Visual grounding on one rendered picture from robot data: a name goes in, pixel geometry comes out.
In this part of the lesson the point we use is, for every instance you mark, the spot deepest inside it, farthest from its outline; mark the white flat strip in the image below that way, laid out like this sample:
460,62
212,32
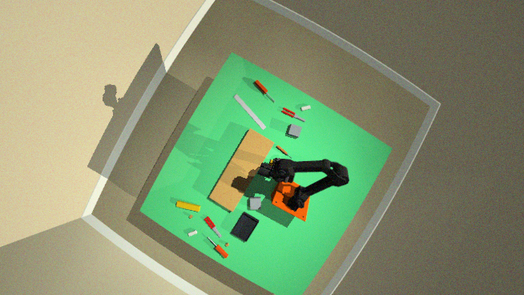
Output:
249,111

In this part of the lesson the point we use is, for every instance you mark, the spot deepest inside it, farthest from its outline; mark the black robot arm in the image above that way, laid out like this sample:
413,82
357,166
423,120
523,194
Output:
283,168

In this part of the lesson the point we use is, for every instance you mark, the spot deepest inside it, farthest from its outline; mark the orange-handled awl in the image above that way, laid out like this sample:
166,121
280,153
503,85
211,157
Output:
261,86
221,251

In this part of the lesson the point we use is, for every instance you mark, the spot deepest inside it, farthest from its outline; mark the red-handled pliers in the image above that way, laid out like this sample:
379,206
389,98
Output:
295,115
214,227

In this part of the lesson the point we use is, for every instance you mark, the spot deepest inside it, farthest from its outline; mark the yellow flat bar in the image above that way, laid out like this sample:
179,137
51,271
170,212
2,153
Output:
182,204

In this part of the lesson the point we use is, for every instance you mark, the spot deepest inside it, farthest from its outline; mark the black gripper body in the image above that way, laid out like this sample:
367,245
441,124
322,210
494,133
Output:
291,178

